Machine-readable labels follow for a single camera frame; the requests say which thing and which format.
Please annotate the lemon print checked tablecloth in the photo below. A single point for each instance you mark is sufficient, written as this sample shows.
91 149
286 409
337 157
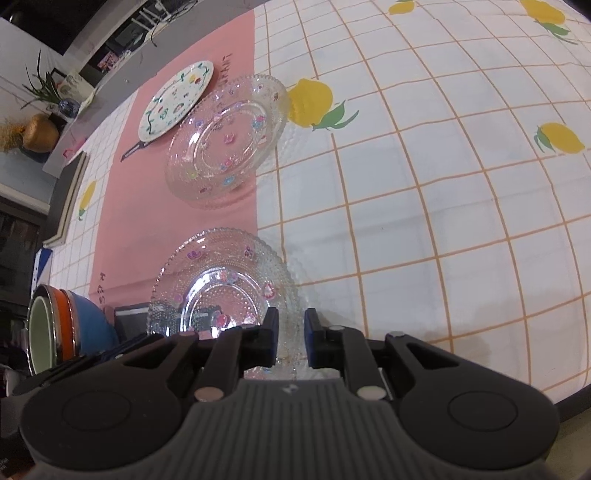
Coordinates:
438 207

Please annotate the white and blue box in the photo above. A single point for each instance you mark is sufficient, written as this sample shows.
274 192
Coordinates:
41 267

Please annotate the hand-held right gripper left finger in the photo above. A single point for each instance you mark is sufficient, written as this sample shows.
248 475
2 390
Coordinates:
272 339

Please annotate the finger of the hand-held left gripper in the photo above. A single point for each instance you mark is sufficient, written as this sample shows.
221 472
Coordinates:
127 347

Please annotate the orange steel bowl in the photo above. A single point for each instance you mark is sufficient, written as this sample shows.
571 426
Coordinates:
63 314

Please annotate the green leafy plant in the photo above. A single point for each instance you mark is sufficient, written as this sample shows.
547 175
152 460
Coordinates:
44 85

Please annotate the green ceramic bowl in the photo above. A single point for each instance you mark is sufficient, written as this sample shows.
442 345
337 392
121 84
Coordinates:
40 337

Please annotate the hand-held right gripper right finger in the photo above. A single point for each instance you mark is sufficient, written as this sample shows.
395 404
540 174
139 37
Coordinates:
311 339

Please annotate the smooth-rimmed glass plate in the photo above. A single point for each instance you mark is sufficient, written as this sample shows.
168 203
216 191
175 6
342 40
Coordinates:
231 138

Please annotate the white router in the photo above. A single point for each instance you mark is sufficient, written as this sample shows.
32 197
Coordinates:
147 18

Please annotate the blue steel bowl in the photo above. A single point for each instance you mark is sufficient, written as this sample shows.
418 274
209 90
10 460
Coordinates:
92 323

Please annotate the beaded scalloped glass plate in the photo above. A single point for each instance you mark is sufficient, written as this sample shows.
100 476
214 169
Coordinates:
221 258

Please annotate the golden vase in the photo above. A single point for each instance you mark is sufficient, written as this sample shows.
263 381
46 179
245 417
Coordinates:
40 134

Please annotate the pink photo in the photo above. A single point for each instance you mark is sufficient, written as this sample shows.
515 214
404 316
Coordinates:
108 59

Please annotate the pink placemat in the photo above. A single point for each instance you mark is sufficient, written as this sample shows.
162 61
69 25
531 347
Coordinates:
134 207

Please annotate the blue glass vase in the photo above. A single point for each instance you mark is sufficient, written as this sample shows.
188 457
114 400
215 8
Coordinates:
68 107

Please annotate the dried flower bunch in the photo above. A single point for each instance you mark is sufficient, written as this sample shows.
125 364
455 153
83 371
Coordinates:
10 136

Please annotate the white patterned plate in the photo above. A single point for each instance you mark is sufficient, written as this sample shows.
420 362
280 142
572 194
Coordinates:
173 104

